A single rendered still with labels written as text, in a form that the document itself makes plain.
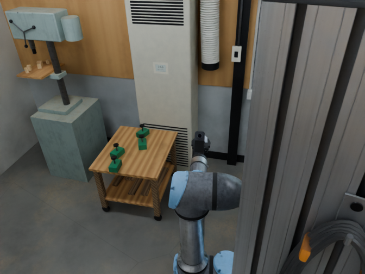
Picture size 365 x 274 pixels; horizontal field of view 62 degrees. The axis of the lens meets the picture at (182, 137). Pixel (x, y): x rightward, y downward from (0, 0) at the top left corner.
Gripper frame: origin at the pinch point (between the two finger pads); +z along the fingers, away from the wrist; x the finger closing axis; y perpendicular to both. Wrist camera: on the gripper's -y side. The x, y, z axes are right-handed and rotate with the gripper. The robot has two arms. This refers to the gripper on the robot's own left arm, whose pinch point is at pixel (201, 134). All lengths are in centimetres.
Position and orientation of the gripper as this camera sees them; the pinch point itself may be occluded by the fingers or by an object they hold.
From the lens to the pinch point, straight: 151.5
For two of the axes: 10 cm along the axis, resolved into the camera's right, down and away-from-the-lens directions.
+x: 9.9, 0.8, -0.8
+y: -0.3, 8.4, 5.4
